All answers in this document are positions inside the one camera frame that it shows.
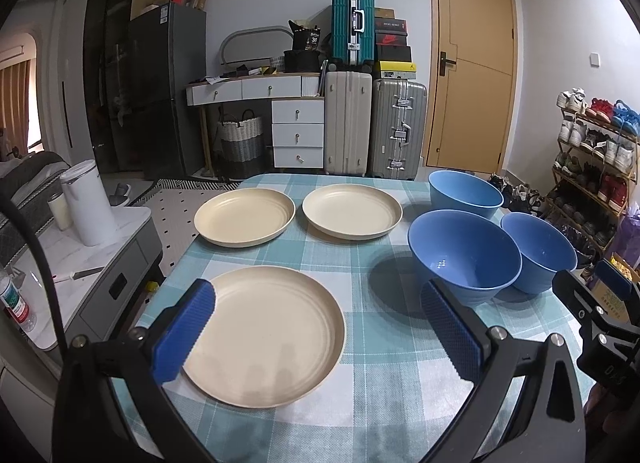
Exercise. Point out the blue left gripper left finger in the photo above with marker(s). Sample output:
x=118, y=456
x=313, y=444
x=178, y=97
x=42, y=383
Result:
x=175, y=332

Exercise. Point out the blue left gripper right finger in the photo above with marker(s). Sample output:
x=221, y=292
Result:
x=458, y=328

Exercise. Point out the large blue bowl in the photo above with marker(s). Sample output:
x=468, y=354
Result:
x=473, y=256

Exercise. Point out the cream plate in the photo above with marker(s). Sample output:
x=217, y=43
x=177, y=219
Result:
x=352, y=212
x=275, y=335
x=244, y=217

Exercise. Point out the teal checked tablecloth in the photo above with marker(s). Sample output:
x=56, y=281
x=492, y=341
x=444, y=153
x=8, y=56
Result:
x=394, y=391

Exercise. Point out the purple bag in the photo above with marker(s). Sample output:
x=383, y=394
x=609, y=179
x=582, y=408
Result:
x=626, y=242

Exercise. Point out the grey side cabinet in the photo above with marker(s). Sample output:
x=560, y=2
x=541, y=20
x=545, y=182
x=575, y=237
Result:
x=93, y=305

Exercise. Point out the wooden shoe rack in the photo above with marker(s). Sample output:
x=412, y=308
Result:
x=595, y=174

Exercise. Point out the patterned floor rug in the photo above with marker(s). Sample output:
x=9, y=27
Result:
x=173, y=204

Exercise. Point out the white electric kettle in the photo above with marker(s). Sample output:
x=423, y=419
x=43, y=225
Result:
x=87, y=201

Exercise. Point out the small plastic bottle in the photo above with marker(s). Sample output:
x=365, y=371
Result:
x=16, y=303

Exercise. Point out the silver hard suitcase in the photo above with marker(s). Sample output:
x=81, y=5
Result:
x=397, y=128

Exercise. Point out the woven laundry basket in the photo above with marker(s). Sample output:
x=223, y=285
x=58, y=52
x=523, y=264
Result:
x=242, y=144

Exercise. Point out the beige hard suitcase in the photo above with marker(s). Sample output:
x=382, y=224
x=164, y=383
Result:
x=347, y=122

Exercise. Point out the white drawer desk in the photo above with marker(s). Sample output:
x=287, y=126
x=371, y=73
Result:
x=297, y=112

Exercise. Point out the stacked shoe boxes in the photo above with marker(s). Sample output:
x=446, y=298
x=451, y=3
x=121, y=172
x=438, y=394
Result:
x=392, y=52

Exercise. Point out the wooden door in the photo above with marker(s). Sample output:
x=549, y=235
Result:
x=474, y=60

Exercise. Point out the black refrigerator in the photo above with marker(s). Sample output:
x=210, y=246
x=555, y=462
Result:
x=167, y=53

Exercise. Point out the teal hard suitcase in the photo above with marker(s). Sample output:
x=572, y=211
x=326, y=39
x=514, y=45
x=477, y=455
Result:
x=353, y=34

